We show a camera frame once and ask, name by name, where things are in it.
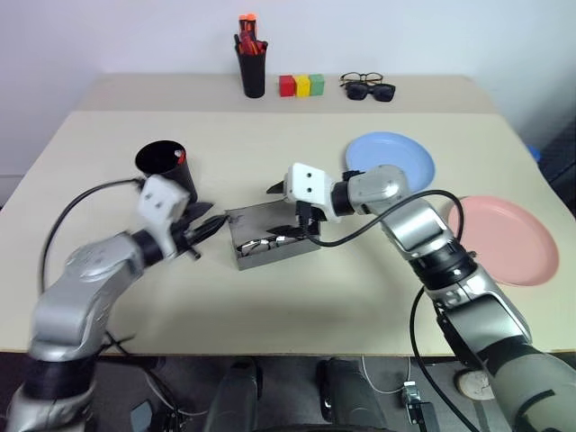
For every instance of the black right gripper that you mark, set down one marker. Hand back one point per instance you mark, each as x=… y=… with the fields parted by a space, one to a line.
x=310 y=218

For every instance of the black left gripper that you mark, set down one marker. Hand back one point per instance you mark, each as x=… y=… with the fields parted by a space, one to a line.
x=186 y=234

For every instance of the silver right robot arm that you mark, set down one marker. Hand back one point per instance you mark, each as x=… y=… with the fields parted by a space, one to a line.
x=472 y=297

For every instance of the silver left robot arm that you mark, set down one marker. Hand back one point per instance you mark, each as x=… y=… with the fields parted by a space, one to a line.
x=76 y=297

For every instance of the wide black cup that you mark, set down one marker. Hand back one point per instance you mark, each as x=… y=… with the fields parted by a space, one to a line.
x=177 y=177

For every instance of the tall black pen cup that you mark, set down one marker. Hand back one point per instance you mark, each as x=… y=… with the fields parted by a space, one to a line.
x=253 y=74

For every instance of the grey metal tray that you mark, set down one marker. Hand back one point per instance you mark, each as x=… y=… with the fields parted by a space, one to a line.
x=279 y=256

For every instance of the red white marker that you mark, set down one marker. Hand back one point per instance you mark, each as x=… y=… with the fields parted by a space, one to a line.
x=180 y=157

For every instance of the blue plate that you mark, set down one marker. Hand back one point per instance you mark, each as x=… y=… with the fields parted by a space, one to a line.
x=389 y=155

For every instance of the red block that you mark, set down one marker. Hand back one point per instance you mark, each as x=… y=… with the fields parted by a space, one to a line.
x=286 y=86

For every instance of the yellow block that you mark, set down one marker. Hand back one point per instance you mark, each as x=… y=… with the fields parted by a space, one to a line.
x=303 y=86

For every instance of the green block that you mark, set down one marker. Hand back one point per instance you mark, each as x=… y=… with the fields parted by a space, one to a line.
x=317 y=84

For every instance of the black sunglasses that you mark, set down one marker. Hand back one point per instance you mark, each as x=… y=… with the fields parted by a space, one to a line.
x=371 y=92

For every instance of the black capped marker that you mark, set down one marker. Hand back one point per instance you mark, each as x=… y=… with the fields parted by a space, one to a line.
x=236 y=41

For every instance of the dark rounded shape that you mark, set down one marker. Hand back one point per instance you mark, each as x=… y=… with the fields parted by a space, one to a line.
x=348 y=396
x=234 y=396

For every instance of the orange capped marker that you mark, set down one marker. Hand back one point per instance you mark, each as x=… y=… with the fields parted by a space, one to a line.
x=248 y=24

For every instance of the pink plate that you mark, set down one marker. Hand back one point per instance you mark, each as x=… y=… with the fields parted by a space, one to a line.
x=504 y=238

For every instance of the small grey connector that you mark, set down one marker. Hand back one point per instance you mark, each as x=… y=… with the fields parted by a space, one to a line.
x=410 y=393

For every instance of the black box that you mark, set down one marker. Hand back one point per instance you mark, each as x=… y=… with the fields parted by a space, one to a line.
x=423 y=418

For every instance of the white round disc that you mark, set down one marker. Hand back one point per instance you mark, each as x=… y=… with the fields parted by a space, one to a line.
x=472 y=384

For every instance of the small blue object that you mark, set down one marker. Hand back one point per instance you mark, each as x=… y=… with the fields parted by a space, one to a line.
x=535 y=153

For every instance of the black chair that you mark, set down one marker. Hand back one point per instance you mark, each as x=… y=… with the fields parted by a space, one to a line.
x=560 y=157

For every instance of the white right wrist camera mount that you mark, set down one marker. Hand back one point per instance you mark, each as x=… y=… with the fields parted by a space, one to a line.
x=308 y=184

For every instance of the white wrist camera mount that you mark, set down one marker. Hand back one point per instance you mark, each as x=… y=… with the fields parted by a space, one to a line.
x=159 y=198
x=308 y=184

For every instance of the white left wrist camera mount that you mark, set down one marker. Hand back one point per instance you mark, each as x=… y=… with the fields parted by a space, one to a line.
x=159 y=198

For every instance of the black frame clear glasses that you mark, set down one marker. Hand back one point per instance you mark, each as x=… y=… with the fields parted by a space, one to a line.
x=362 y=77

